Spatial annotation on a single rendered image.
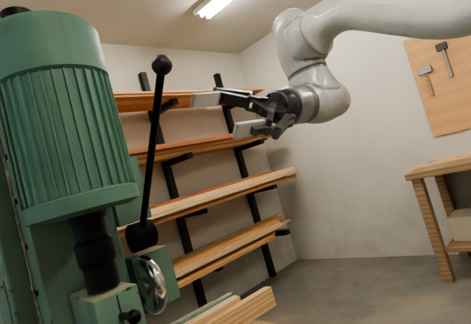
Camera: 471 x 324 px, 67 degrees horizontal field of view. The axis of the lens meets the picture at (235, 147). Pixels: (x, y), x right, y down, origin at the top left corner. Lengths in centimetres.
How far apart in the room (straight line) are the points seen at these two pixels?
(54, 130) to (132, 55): 320
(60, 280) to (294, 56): 67
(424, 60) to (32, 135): 333
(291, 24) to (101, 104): 50
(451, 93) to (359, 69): 85
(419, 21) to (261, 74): 381
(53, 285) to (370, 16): 77
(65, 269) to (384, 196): 342
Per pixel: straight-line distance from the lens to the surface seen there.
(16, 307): 81
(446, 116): 356
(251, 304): 79
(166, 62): 61
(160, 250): 85
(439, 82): 356
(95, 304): 60
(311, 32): 87
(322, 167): 410
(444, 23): 74
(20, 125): 60
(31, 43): 61
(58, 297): 72
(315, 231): 437
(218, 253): 313
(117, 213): 84
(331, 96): 86
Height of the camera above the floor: 119
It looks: 4 degrees up
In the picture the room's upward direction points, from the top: 16 degrees counter-clockwise
